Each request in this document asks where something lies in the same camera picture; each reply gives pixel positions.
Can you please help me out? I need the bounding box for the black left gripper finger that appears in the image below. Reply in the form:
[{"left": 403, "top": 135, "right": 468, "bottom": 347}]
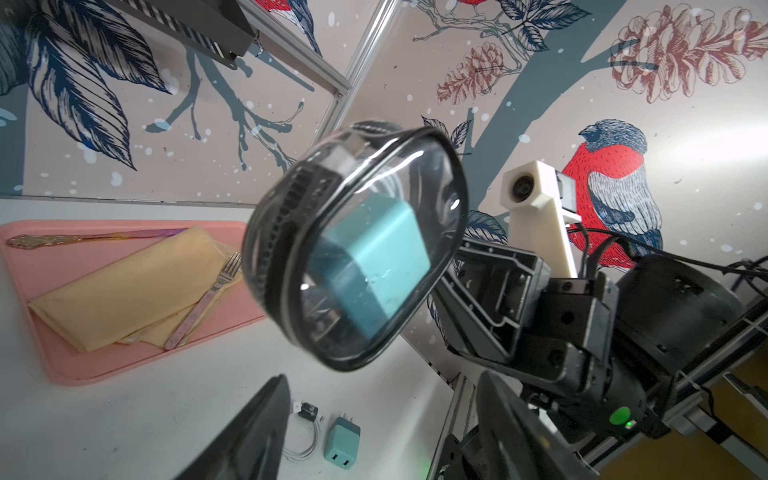
[{"left": 178, "top": 375, "right": 291, "bottom": 480}]

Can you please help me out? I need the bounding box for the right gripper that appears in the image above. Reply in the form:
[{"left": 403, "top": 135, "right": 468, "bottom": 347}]
[{"left": 432, "top": 239, "right": 647, "bottom": 479}]

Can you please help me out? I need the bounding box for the teal charger plug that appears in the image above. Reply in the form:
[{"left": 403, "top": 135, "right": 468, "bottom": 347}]
[
  {"left": 323, "top": 416, "right": 361, "bottom": 470},
  {"left": 301, "top": 193, "right": 431, "bottom": 340}
]

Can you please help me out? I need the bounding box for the clear pouch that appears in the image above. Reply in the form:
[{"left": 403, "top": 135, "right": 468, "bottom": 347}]
[{"left": 242, "top": 120, "right": 468, "bottom": 372}]

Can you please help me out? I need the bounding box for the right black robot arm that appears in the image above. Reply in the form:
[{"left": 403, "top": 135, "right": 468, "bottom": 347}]
[{"left": 432, "top": 240, "right": 742, "bottom": 446}]

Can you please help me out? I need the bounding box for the yellow folded napkin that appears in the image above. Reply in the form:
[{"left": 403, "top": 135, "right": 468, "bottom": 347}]
[{"left": 29, "top": 227, "right": 234, "bottom": 352}]

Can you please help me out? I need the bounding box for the pink tray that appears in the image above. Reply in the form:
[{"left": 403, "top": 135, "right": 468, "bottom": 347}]
[{"left": 1, "top": 220, "right": 245, "bottom": 385}]

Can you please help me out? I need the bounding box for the pink handled fork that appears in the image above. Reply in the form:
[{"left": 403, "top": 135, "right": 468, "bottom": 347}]
[{"left": 164, "top": 252, "right": 242, "bottom": 351}]

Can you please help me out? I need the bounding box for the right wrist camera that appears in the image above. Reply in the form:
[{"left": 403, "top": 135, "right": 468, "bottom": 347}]
[{"left": 500, "top": 161, "right": 581, "bottom": 278}]

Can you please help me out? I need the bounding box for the pink handled spoon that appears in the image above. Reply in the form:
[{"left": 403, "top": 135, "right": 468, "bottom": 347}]
[{"left": 6, "top": 228, "right": 185, "bottom": 250}]

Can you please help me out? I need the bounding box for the aluminium frame rail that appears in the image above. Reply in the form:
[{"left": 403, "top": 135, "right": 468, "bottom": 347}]
[{"left": 239, "top": 1, "right": 400, "bottom": 141}]

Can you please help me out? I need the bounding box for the black wall basket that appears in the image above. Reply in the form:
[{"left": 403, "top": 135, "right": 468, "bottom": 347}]
[{"left": 108, "top": 0, "right": 257, "bottom": 69}]

